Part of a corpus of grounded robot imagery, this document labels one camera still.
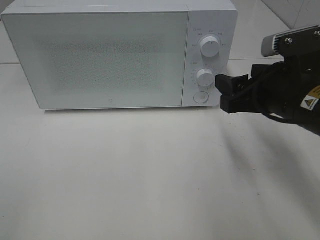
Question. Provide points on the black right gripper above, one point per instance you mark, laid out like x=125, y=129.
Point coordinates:
x=280, y=91

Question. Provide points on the round white door button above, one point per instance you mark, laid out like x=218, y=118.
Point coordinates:
x=201, y=97

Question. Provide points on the white microwave knob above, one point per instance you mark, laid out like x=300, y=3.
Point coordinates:
x=205, y=77
x=210, y=46

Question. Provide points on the white microwave door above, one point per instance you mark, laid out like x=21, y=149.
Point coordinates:
x=101, y=60

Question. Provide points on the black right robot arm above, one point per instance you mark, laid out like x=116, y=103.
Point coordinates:
x=313, y=125

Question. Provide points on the white microwave oven body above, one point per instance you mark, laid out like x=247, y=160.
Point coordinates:
x=205, y=18

